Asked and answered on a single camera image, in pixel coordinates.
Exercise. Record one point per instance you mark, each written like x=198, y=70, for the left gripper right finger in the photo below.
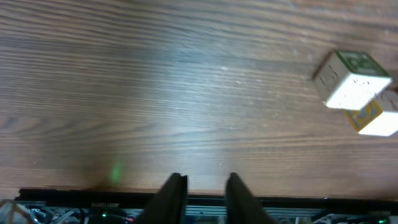
x=241, y=206

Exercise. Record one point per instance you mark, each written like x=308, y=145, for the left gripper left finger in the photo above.
x=168, y=205

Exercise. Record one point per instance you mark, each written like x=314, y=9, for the block with yellow C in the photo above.
x=378, y=117

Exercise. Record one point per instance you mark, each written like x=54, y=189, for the block with yellow side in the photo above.
x=349, y=80

